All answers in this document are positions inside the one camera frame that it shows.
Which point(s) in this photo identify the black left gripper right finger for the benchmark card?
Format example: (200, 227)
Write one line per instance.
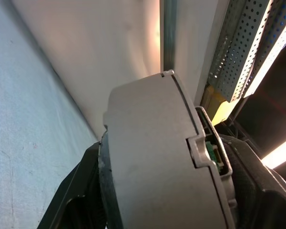
(252, 190)

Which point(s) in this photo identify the round grey motor housing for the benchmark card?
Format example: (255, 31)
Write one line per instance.
(152, 155)

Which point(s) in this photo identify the metal pole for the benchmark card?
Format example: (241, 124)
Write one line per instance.
(168, 31)

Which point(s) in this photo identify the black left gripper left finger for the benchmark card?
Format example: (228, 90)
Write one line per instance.
(74, 190)

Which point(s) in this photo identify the yellow block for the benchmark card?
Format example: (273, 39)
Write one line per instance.
(217, 105)

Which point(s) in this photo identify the blue table cover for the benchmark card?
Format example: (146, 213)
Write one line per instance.
(21, 107)

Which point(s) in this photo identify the ceiling light strip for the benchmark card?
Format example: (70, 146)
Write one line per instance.
(281, 152)

